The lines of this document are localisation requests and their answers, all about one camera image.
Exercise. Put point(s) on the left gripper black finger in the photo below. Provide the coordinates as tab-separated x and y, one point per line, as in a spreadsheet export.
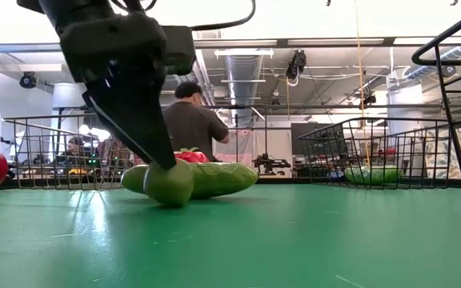
106	120
138	116

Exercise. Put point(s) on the black clamp device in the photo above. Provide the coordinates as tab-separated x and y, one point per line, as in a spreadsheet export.
270	163

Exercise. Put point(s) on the silver ventilation duct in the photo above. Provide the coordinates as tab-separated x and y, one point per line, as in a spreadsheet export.
243	80

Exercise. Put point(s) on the green lime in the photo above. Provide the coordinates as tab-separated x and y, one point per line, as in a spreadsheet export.
170	186

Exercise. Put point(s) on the black round ceiling device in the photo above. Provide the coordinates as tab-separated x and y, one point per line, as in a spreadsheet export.
27	80

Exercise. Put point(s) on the black screen panel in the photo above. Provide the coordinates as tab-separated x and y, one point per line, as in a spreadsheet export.
304	138

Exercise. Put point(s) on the person seated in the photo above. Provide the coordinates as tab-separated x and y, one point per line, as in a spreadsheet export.
76	150

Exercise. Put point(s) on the person standing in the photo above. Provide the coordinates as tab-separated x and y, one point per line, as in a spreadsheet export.
192	124

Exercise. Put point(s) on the black overhead camera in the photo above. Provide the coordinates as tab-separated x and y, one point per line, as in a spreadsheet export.
296	64

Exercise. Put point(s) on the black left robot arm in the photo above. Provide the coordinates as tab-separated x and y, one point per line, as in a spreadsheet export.
74	8

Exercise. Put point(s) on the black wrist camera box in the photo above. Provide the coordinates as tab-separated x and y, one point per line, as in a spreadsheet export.
179	50

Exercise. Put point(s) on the green cucumber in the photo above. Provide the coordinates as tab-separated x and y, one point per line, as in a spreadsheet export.
372	175
222	178

